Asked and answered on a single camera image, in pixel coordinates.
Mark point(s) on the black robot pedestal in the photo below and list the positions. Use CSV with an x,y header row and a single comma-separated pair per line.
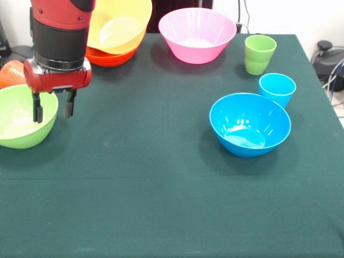
x,y
174,10

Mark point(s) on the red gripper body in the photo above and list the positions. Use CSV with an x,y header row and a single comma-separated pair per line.
x,y
59,80

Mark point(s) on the green cup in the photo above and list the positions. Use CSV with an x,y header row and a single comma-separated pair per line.
x,y
259,61

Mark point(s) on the large pink bowl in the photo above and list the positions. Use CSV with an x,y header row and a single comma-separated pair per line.
x,y
197,35

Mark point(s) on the black power plug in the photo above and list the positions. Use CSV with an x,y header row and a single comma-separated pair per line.
x,y
239,27

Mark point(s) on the large green bowl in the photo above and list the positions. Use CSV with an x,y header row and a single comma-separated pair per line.
x,y
16,129

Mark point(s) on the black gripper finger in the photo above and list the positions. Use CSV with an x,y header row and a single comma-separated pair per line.
x,y
38,110
69,107

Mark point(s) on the red-orange bowl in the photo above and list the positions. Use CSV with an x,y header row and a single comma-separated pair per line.
x,y
113,60

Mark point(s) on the red-orange cup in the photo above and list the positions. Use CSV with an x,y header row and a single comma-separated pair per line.
x,y
12,75

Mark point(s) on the light blue bowl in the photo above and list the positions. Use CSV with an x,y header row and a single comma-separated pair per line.
x,y
250,126

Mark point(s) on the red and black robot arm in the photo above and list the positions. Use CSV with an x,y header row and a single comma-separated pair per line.
x,y
60,35

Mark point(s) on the large orange bowl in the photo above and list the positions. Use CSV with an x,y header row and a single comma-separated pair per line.
x,y
118,27

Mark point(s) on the light blue cup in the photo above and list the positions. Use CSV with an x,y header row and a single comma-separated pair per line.
x,y
278,90

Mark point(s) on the dark green tablecloth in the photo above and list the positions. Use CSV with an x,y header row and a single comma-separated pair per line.
x,y
172,209

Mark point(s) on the black stand base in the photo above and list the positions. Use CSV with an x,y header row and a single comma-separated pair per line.
x,y
328,59

